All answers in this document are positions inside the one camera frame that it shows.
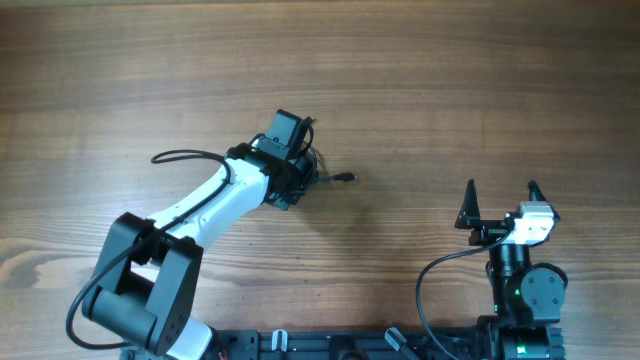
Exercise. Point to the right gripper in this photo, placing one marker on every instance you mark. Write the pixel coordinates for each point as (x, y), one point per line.
(493, 224)

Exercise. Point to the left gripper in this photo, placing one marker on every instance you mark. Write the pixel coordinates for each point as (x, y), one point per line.
(307, 167)

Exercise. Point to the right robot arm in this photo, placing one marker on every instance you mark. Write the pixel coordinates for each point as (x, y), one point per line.
(527, 297)

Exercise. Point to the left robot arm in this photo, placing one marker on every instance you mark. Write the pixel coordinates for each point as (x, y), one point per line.
(144, 282)

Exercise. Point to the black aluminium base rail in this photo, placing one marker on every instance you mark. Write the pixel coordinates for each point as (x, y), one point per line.
(449, 343)

